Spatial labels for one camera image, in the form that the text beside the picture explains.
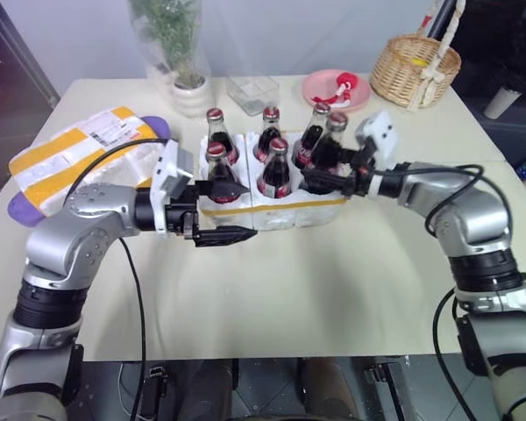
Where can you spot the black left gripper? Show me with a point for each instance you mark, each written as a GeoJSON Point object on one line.
{"type": "Point", "coordinates": [179, 217]}

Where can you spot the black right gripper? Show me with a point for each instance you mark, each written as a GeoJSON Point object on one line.
{"type": "Point", "coordinates": [359, 180]}

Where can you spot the glass cola bottle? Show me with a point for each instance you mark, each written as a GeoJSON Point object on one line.
{"type": "Point", "coordinates": [219, 136]}
{"type": "Point", "coordinates": [336, 127]}
{"type": "Point", "coordinates": [217, 164]}
{"type": "Point", "coordinates": [277, 171]}
{"type": "Point", "coordinates": [313, 131]}
{"type": "Point", "coordinates": [269, 131]}

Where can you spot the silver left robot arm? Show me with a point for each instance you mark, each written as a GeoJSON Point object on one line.
{"type": "Point", "coordinates": [57, 245]}

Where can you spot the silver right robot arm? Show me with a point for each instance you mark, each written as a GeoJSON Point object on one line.
{"type": "Point", "coordinates": [478, 219]}

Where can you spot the white foam crate yellow tape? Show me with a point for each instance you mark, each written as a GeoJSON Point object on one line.
{"type": "Point", "coordinates": [272, 217]}

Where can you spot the white foam box yellow tape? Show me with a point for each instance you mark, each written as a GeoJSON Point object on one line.
{"type": "Point", "coordinates": [70, 149]}

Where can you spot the pink plate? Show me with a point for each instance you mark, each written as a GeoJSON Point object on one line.
{"type": "Point", "coordinates": [317, 87]}

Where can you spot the red and white toy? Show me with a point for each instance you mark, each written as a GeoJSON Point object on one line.
{"type": "Point", "coordinates": [346, 83]}

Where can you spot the clear plastic container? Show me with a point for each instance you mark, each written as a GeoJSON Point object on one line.
{"type": "Point", "coordinates": [252, 94]}

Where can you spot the woven wicker basket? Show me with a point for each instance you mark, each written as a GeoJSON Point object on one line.
{"type": "Point", "coordinates": [399, 81]}

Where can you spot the white ribbed plant pot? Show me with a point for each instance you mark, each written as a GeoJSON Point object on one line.
{"type": "Point", "coordinates": [190, 98]}

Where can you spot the yellow item in basket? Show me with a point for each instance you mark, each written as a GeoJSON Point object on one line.
{"type": "Point", "coordinates": [419, 62]}

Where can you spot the potted plant in wrap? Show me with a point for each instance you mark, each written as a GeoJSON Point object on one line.
{"type": "Point", "coordinates": [201, 57]}

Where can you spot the white cup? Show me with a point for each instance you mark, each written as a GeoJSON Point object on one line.
{"type": "Point", "coordinates": [499, 103]}

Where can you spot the grey bar with red mark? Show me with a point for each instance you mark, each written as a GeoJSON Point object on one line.
{"type": "Point", "coordinates": [436, 17]}

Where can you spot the green plant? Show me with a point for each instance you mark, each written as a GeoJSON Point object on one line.
{"type": "Point", "coordinates": [175, 30]}

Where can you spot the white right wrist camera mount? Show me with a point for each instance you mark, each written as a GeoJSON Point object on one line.
{"type": "Point", "coordinates": [379, 131]}

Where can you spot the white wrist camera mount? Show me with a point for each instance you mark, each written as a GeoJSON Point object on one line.
{"type": "Point", "coordinates": [379, 131]}
{"type": "Point", "coordinates": [166, 175]}

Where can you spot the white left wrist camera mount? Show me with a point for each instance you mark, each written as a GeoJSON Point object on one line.
{"type": "Point", "coordinates": [166, 175]}

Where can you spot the black bracket under table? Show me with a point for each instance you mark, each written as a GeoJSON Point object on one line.
{"type": "Point", "coordinates": [154, 390]}
{"type": "Point", "coordinates": [388, 390]}

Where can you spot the dark cabinet with metal frame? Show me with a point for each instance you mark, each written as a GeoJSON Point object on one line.
{"type": "Point", "coordinates": [9, 87]}

